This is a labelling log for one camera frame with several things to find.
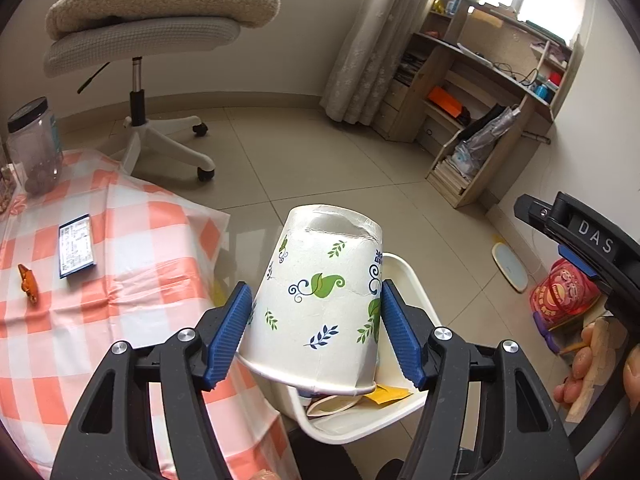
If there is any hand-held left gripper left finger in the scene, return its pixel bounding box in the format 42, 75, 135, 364
50, 281, 253, 480

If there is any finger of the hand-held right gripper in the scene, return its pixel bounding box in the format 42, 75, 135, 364
514, 191, 640, 346

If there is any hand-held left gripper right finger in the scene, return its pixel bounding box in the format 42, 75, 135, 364
380, 278, 581, 480

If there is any leaf print paper cup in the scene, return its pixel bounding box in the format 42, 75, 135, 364
235, 203, 385, 396

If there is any white plastic bin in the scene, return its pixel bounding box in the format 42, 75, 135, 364
277, 252, 443, 445

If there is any person's right hand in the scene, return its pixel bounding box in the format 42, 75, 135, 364
554, 321, 601, 406

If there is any red strawberry bag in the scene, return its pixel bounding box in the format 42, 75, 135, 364
530, 257, 603, 331

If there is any white blue slipper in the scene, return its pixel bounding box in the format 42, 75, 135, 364
491, 242, 529, 293

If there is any purple plastic toy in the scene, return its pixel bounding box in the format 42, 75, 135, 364
532, 310, 561, 356

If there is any grey silver bag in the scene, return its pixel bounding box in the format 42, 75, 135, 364
452, 105, 521, 178

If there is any small blue card box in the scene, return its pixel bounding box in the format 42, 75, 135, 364
57, 213, 96, 280

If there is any orange peel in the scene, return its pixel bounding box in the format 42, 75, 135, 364
17, 263, 41, 303

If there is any orange flat box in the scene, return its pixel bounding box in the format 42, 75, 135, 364
427, 86, 465, 118

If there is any wooden desk with shelves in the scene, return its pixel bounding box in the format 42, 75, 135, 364
372, 0, 583, 209

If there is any clear jar with black lid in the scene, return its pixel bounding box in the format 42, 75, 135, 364
6, 97, 65, 196

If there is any lace curtain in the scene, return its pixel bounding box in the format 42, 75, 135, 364
320, 0, 468, 126

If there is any grey office chair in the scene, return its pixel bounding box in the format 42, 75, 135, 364
42, 15, 241, 182

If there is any cream fleece blanket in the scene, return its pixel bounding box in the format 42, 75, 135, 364
45, 0, 280, 41

